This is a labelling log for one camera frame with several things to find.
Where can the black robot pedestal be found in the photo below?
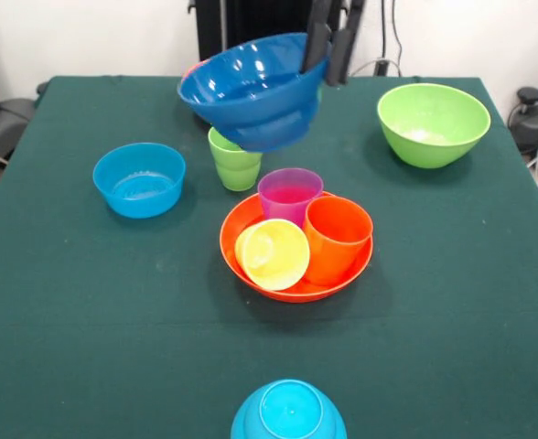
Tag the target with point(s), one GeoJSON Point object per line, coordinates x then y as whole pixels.
{"type": "Point", "coordinates": [260, 18]}

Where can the grey pedestal foot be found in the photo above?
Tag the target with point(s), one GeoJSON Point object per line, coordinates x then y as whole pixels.
{"type": "Point", "coordinates": [8, 125]}
{"type": "Point", "coordinates": [536, 119]}

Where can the purple plastic cup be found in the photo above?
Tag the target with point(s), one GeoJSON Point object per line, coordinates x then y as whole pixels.
{"type": "Point", "coordinates": [287, 199]}

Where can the light blue plastic bowl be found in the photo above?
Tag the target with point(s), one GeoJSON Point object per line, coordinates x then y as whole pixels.
{"type": "Point", "coordinates": [289, 411]}

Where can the dark blue plastic bowl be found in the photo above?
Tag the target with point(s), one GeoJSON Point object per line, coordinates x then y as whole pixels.
{"type": "Point", "coordinates": [260, 114]}

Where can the orange plastic cup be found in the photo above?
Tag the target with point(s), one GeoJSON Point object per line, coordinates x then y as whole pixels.
{"type": "Point", "coordinates": [337, 228]}

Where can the dark green tablecloth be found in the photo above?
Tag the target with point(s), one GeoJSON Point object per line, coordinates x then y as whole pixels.
{"type": "Point", "coordinates": [113, 320]}

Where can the green plastic cup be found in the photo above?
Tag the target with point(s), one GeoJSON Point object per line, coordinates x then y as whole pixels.
{"type": "Point", "coordinates": [234, 171]}

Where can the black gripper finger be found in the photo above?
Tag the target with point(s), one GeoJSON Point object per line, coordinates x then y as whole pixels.
{"type": "Point", "coordinates": [317, 36]}
{"type": "Point", "coordinates": [342, 50]}

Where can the black power plug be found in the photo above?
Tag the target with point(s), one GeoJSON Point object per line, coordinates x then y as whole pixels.
{"type": "Point", "coordinates": [381, 67]}

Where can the blue ribbed plastic bowl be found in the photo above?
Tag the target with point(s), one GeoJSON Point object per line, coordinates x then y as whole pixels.
{"type": "Point", "coordinates": [138, 192]}

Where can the green plastic bowl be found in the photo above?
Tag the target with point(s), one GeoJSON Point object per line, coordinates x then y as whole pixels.
{"type": "Point", "coordinates": [433, 119]}

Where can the yellow plastic cup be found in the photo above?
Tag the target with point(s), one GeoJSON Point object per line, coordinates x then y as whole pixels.
{"type": "Point", "coordinates": [278, 260]}

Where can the orange plastic bowl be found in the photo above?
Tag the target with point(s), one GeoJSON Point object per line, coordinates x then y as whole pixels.
{"type": "Point", "coordinates": [191, 71]}
{"type": "Point", "coordinates": [342, 285]}

